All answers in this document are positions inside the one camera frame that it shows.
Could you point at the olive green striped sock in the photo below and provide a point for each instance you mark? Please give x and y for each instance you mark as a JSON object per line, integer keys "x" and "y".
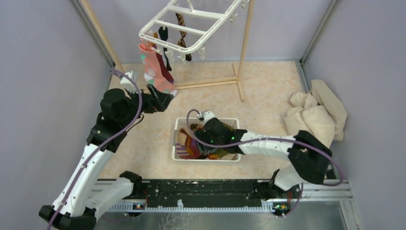
{"x": 220, "y": 134}

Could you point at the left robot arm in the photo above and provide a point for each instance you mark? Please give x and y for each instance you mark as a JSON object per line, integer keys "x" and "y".
{"x": 75, "y": 208}

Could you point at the aluminium frame rail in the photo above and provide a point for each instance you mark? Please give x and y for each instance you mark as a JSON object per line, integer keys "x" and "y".
{"x": 340, "y": 192}

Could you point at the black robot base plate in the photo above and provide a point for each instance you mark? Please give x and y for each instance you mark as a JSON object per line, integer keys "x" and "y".
{"x": 214, "y": 195}

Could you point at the white plastic basket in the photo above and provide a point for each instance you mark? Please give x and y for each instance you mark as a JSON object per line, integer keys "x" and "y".
{"x": 195, "y": 124}

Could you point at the maroon striped beige sock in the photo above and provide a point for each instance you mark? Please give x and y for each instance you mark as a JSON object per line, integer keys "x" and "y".
{"x": 185, "y": 146}

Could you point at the white plastic sock hanger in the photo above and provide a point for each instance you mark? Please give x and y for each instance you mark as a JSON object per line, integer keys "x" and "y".
{"x": 176, "y": 32}

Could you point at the brown argyle hanging sock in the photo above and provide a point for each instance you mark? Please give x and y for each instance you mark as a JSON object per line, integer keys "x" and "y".
{"x": 181, "y": 42}

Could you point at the beige crumpled cloth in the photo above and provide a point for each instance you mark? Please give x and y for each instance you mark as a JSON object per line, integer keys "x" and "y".
{"x": 320, "y": 112}

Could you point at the pink patterned sock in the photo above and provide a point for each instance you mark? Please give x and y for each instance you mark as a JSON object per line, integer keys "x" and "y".
{"x": 152, "y": 72}

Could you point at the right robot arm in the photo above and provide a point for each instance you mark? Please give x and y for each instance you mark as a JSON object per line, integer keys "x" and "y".
{"x": 309, "y": 158}

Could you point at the wooden hanger rack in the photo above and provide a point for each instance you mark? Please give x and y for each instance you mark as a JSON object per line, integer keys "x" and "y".
{"x": 241, "y": 63}

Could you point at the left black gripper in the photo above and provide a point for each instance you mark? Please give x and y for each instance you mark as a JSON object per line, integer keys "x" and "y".
{"x": 156, "y": 101}

